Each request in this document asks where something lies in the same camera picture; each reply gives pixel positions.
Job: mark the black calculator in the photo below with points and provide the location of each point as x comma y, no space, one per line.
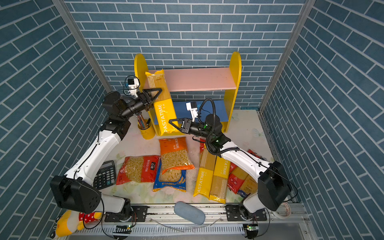
106,176

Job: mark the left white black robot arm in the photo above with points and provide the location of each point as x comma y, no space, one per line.
74,190

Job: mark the red spaghetti bag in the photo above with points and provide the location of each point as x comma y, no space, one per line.
256,155
236,179

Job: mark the grey blue pouch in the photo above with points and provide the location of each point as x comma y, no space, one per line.
189,213

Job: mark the yellow plush toy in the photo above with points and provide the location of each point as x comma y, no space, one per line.
72,221

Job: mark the blue macaroni bag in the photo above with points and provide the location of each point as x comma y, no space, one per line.
175,179

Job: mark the red fusilli bag centre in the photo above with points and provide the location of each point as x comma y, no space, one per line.
202,146

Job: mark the orange macaroni bag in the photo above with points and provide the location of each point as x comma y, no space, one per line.
174,155

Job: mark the yellow spaghetti bag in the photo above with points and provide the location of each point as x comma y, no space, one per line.
220,180
164,107
205,174

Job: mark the yellow pencil cup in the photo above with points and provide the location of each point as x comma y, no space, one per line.
149,132

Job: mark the dark blue spaghetti bag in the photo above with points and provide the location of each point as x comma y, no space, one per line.
249,186

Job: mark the red fusilli bag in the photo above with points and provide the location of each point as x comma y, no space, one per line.
202,146
141,169

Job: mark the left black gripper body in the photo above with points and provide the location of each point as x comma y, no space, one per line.
138,104

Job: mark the aluminium rail base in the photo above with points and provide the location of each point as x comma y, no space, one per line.
183,221

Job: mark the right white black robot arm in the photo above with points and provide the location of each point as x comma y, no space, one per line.
273,184

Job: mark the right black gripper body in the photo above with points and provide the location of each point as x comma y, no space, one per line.
197,128

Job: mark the coloured pencils bunch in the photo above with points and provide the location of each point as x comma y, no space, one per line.
142,122

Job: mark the red fusilli bag left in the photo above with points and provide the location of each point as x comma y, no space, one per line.
141,169

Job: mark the white tape roll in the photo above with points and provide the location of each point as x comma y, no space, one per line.
283,212

